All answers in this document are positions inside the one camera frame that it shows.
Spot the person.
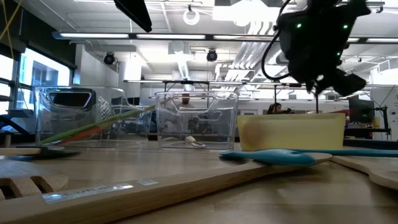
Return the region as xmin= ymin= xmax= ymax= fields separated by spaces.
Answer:
xmin=266 ymin=102 xmax=293 ymax=114
xmin=178 ymin=92 xmax=195 ymax=110

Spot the white ring lamp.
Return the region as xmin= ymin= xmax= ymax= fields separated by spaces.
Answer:
xmin=182 ymin=4 xmax=201 ymax=26

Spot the blue silicone spatula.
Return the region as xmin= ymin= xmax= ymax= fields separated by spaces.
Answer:
xmin=287 ymin=148 xmax=398 ymax=158
xmin=219 ymin=148 xmax=318 ymax=167

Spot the wooden slotted turner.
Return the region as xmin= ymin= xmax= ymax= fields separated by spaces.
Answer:
xmin=0 ymin=159 xmax=70 ymax=202

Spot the black computer monitor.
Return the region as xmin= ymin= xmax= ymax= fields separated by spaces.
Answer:
xmin=348 ymin=95 xmax=376 ymax=124

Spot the yellow cord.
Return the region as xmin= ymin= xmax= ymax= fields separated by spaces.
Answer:
xmin=0 ymin=0 xmax=24 ymax=60

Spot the clear plastic bin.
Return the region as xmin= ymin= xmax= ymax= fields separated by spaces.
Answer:
xmin=154 ymin=90 xmax=239 ymax=151
xmin=32 ymin=85 xmax=153 ymax=149

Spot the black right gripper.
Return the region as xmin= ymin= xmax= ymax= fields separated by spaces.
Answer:
xmin=289 ymin=37 xmax=367 ymax=97

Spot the red silicone spatula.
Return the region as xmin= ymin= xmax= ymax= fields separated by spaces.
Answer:
xmin=57 ymin=99 xmax=170 ymax=146

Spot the cream-handled knife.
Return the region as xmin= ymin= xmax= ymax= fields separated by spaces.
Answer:
xmin=161 ymin=135 xmax=208 ymax=149

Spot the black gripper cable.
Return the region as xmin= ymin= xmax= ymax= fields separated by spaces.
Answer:
xmin=261 ymin=0 xmax=293 ymax=82

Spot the yellow plastic bin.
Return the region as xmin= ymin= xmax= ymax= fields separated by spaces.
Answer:
xmin=236 ymin=112 xmax=346 ymax=152

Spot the large window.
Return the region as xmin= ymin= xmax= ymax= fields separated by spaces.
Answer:
xmin=0 ymin=46 xmax=75 ymax=116

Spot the long ceiling light bar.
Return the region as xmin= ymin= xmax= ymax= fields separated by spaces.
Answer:
xmin=52 ymin=30 xmax=398 ymax=44

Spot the grey spatula wooden handle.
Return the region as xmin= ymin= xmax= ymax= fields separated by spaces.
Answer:
xmin=0 ymin=145 xmax=80 ymax=160

